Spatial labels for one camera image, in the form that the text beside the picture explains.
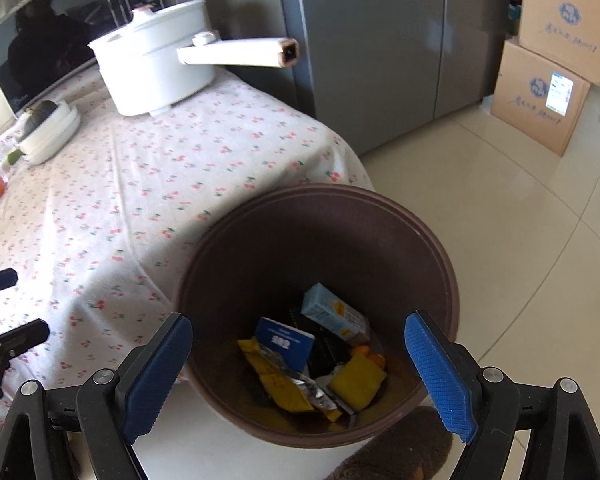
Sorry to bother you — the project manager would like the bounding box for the yellow foil wrapper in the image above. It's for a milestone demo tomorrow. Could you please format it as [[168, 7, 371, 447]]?
[[236, 337, 345, 423]]

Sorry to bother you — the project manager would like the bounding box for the dark blue box white label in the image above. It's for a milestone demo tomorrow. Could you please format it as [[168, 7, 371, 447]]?
[[255, 316, 316, 376]]

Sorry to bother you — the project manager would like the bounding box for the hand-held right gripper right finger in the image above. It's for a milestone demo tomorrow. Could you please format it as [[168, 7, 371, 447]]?
[[404, 310, 600, 480]]

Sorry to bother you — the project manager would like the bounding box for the brown plastic bin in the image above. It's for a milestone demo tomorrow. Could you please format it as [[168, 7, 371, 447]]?
[[175, 183, 462, 448]]

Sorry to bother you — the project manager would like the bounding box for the light blue milk carton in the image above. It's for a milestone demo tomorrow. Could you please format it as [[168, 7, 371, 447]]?
[[300, 282, 372, 346]]

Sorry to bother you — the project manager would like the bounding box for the grey refrigerator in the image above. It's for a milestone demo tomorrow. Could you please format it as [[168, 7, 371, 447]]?
[[195, 0, 526, 157]]

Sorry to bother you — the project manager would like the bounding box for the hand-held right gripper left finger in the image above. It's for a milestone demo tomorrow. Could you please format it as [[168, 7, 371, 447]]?
[[0, 312, 193, 480]]

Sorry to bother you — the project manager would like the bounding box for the white electric pot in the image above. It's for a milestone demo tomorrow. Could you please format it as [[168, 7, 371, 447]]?
[[87, 0, 301, 117]]

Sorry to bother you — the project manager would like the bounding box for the brown cardboard box white label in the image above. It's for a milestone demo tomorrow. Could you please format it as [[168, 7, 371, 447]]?
[[490, 40, 592, 157]]

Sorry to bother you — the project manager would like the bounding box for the yellow green sponge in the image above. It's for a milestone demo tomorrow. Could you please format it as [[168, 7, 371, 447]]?
[[328, 354, 387, 409]]

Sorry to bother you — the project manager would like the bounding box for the green pumpkin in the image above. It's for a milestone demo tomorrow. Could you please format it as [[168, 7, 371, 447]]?
[[19, 100, 61, 136]]

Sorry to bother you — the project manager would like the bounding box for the black door microwave oven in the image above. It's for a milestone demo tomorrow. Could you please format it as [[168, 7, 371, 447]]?
[[0, 0, 166, 116]]

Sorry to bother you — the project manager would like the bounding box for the black plastic tray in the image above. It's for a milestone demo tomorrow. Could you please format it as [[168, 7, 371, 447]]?
[[287, 305, 361, 381]]

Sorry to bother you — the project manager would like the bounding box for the orange peel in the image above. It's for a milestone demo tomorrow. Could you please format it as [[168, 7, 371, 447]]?
[[352, 344, 387, 367]]

